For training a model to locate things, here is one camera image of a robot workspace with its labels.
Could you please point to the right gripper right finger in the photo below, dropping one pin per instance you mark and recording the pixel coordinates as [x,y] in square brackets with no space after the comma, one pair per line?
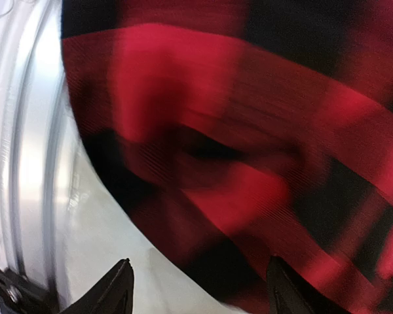
[288,292]

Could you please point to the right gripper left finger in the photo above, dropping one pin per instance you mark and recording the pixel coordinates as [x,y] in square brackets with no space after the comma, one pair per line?
[112,294]

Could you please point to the red black plaid shirt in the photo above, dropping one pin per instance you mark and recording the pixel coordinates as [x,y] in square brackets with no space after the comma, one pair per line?
[234,131]

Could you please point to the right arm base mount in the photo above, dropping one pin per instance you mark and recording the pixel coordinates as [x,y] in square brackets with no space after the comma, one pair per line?
[19,295]

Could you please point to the aluminium front rail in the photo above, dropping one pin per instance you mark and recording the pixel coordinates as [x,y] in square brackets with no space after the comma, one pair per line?
[38,142]

